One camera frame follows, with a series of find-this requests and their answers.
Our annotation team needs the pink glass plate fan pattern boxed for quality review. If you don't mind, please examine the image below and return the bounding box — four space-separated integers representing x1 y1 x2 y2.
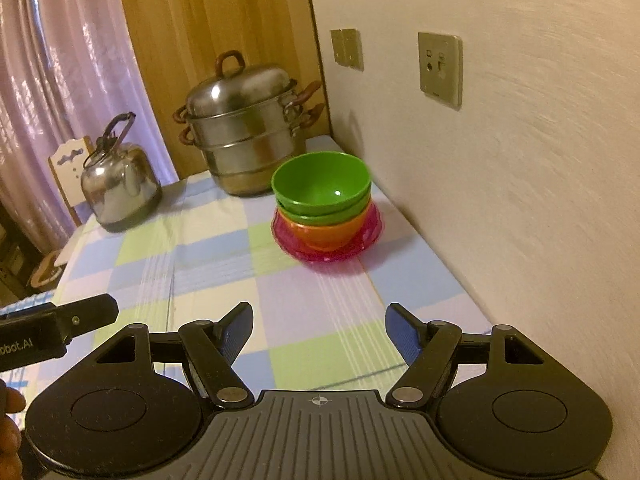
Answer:
271 203 384 263

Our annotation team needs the orange plastic bowl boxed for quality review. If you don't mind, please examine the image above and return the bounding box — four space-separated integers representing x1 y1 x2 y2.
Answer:
276 200 376 252

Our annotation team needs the green plastic bowl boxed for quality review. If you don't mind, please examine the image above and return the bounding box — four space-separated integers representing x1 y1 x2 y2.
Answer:
271 152 371 216
277 188 371 226

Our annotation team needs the left hand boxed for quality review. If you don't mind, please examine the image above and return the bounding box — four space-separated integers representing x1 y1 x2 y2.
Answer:
0 382 26 480

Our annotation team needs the beige plastic basin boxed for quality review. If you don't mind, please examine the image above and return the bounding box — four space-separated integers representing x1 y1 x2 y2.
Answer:
29 249 65 292

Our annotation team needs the dark wooden shelf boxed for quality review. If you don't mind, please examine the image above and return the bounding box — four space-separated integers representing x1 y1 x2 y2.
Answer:
0 206 43 307

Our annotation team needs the stainless steel kettle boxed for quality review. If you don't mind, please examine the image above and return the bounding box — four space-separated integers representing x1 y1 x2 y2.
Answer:
80 112 163 233

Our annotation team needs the white wooden chair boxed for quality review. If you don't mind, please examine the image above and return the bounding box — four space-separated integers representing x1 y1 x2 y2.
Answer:
48 136 93 226

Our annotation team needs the stainless steel steamer pot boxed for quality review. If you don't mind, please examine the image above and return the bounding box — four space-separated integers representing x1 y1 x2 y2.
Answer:
172 50 324 196

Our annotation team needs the purple curtain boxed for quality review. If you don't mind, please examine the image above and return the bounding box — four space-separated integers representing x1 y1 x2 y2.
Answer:
1 0 178 252

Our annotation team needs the single wall socket plate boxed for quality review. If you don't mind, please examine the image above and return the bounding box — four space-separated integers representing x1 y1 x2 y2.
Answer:
418 32 463 110

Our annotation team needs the double wall socket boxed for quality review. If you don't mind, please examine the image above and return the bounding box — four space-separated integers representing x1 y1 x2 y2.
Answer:
330 28 364 72

